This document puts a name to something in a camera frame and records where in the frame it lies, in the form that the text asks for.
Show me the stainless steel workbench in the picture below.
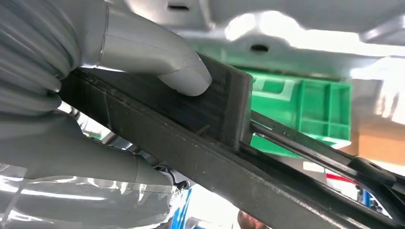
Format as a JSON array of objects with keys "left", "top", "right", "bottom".
[{"left": 349, "top": 57, "right": 405, "bottom": 127}]

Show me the stamped sheet metal panel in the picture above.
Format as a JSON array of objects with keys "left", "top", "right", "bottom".
[{"left": 125, "top": 0, "right": 405, "bottom": 80}]

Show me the green plastic crate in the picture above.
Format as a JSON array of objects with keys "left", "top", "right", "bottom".
[{"left": 242, "top": 69, "right": 353, "bottom": 159}]

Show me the person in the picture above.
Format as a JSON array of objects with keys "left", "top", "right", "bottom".
[{"left": 237, "top": 210, "right": 270, "bottom": 229}]

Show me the brown cardboard box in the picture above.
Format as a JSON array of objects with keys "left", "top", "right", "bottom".
[{"left": 340, "top": 121, "right": 405, "bottom": 166}]

